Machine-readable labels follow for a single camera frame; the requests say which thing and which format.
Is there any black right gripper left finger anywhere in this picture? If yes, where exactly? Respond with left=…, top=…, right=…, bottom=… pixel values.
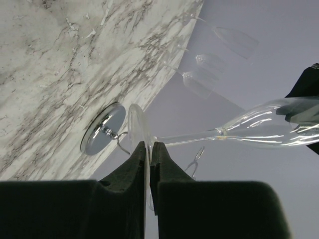
left=0, top=142, right=146, bottom=239

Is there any clear wine glass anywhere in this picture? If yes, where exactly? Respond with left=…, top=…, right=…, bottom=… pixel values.
left=174, top=43, right=228, bottom=77
left=127, top=96, right=319, bottom=210
left=163, top=61, right=215, bottom=99
left=182, top=13, right=259, bottom=59

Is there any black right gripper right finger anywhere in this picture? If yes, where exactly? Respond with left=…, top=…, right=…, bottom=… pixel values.
left=150, top=142, right=292, bottom=239

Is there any chrome wine glass rack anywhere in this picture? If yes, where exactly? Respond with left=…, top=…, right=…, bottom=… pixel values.
left=80, top=103, right=206, bottom=179

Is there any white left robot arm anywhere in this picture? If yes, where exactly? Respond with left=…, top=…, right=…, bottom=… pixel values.
left=276, top=63, right=319, bottom=153

